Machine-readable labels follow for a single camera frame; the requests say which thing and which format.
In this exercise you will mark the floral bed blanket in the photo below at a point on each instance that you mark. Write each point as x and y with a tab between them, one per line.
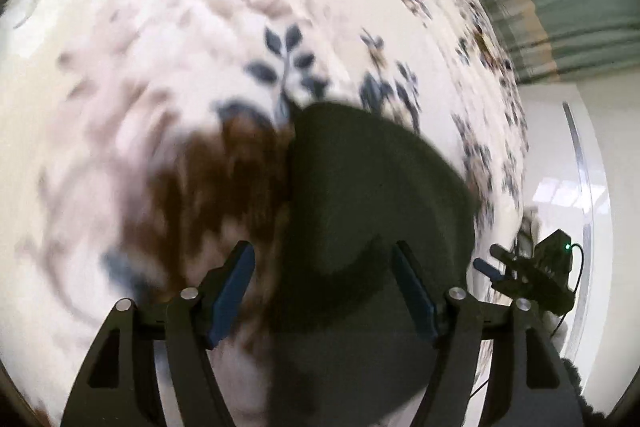
175	57

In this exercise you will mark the white headboard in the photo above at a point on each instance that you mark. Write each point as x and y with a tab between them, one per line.
555	147

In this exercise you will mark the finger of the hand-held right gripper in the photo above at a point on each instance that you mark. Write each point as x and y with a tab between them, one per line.
510	259
489	271

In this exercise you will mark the green curtain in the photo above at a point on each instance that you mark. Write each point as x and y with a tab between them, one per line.
555	7

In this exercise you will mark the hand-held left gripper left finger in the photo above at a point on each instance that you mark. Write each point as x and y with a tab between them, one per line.
232	292

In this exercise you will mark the dark striped sweater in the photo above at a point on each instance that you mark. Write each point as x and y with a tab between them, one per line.
360	187

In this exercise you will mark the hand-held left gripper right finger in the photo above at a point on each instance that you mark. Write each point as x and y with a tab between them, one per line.
415	292

